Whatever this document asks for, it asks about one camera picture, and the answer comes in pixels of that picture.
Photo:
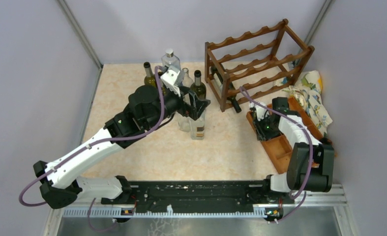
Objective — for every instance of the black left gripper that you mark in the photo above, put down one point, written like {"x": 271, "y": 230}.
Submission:
{"x": 195, "y": 109}

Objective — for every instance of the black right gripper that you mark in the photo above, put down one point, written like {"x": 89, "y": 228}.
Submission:
{"x": 261, "y": 134}

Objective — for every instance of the clear whisky bottle black label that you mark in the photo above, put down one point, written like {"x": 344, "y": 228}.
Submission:
{"x": 197, "y": 127}

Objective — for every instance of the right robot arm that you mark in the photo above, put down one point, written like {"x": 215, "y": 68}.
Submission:
{"x": 311, "y": 161}

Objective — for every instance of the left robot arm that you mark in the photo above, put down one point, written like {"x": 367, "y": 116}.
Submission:
{"x": 61, "y": 180}

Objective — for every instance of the green wine bottle grey capsule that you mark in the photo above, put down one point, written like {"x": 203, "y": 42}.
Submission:
{"x": 198, "y": 86}

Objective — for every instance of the clear empty glass bottle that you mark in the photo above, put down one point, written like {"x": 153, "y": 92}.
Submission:
{"x": 183, "y": 122}

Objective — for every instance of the green wine bottle far left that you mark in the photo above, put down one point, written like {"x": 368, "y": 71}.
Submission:
{"x": 149, "y": 79}

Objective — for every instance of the clear blue vodka bottle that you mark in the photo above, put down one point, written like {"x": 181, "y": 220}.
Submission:
{"x": 170, "y": 59}

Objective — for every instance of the wooden wine rack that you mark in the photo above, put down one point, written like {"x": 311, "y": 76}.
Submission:
{"x": 221, "y": 79}

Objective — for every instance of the dinosaur print cloth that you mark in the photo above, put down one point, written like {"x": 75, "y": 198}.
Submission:
{"x": 307, "y": 91}

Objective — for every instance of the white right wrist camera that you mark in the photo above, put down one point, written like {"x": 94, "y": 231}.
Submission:
{"x": 258, "y": 110}

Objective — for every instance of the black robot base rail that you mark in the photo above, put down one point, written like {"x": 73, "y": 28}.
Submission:
{"x": 198, "y": 196}

